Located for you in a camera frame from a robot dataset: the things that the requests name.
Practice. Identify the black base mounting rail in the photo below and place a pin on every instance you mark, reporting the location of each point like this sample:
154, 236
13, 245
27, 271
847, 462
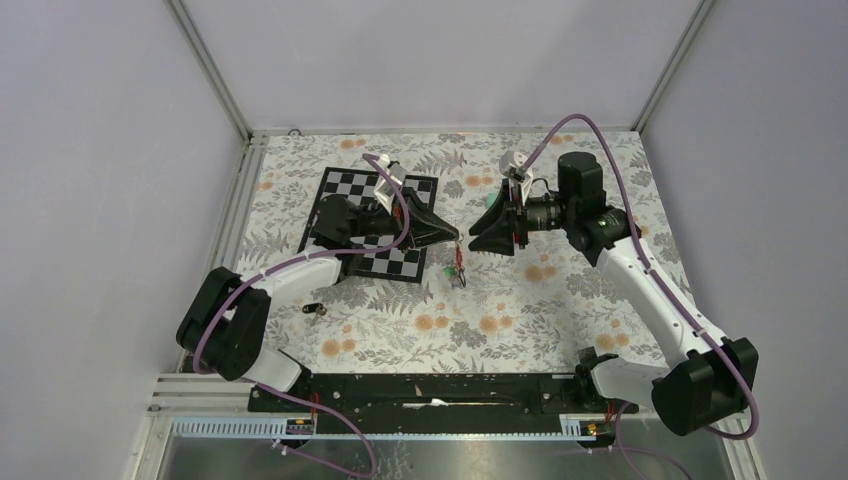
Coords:
494, 405

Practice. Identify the key with black tag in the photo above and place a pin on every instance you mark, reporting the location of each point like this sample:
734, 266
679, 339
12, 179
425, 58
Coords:
315, 309

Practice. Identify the black white chessboard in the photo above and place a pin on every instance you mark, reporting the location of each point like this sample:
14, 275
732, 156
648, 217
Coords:
357, 186

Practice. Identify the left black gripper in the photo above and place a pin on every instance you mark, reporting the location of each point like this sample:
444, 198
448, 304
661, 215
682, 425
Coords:
425, 228

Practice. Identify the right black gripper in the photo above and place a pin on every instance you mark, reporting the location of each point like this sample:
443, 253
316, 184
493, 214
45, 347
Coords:
499, 238

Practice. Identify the mint green flashlight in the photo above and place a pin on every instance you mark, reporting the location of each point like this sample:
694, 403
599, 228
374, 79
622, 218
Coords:
491, 199

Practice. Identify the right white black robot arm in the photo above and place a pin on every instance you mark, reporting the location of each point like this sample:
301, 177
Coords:
708, 376

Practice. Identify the floral patterned table mat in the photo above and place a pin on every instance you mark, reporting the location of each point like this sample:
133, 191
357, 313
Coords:
532, 312

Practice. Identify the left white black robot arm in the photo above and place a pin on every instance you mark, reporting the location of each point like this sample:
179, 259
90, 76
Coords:
225, 324

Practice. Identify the keyring with coloured key tags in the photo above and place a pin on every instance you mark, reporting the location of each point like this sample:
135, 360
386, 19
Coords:
455, 272

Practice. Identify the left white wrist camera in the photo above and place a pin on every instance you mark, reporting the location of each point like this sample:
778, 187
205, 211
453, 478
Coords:
385, 190

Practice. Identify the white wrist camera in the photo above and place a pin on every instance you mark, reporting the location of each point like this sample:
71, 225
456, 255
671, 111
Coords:
512, 165
385, 190

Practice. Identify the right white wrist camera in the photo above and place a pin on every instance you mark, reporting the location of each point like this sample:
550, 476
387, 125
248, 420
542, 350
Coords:
512, 165

